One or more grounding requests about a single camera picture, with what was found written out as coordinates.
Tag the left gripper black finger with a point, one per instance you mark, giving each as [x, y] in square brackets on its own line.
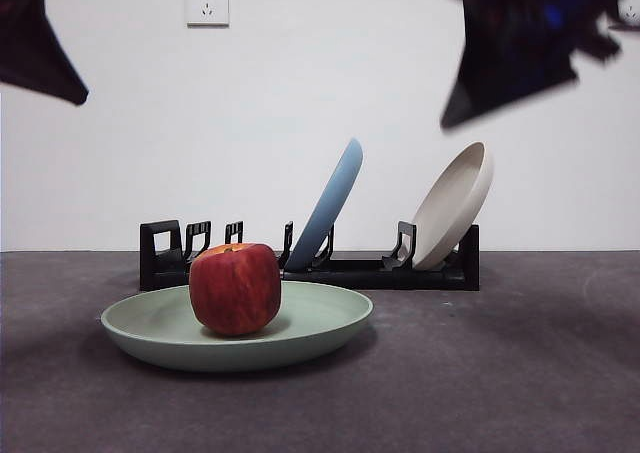
[35, 48]

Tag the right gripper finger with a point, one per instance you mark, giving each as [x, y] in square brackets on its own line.
[500, 63]

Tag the green plate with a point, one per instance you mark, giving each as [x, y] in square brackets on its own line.
[150, 333]

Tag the red apple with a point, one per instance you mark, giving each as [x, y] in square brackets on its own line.
[235, 288]

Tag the beige plate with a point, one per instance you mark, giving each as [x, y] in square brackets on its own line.
[450, 208]

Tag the blue plate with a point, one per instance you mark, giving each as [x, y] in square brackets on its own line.
[325, 208]

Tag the black plate rack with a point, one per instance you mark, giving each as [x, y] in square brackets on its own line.
[400, 279]

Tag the white wall socket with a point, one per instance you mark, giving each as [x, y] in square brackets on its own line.
[207, 3]
[631, 5]

